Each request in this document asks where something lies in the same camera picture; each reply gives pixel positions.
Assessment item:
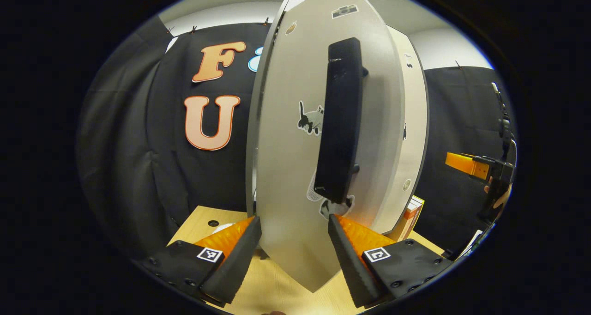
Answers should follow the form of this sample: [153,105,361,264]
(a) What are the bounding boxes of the cardboard box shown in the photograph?
[390,196,424,242]

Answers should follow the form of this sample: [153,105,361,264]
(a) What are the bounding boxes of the dark equipment with white label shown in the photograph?
[455,229,484,259]

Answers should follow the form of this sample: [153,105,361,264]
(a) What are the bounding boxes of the black door handle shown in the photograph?
[314,37,368,205]

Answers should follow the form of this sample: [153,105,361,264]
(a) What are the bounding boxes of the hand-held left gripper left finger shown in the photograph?
[141,217,262,308]

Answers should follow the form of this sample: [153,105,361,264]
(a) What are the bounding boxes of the black cable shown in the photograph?
[491,81,505,120]

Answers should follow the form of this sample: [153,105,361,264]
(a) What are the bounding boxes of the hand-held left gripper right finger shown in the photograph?
[328,214,453,309]

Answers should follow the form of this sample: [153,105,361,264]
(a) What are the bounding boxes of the white cabinet door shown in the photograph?
[246,0,407,293]
[372,25,430,235]

